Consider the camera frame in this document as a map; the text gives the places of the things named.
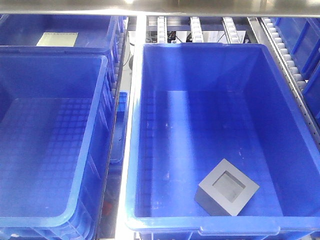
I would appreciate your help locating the gray square foam base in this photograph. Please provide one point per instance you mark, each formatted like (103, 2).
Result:
(225, 191)

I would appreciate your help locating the blue bin lower level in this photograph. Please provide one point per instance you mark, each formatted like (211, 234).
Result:
(119, 134)

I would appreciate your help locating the large blue target bin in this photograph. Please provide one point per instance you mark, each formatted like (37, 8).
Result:
(197, 104)

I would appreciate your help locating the blue bin far left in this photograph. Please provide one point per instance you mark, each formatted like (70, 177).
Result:
(92, 34)

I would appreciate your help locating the blue bin on left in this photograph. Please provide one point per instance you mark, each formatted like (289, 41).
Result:
(56, 120)

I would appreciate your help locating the blue bin at right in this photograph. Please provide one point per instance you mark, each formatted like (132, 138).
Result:
(301, 37)

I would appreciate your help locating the steel flow rack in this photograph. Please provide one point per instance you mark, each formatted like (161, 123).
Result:
(164, 22)

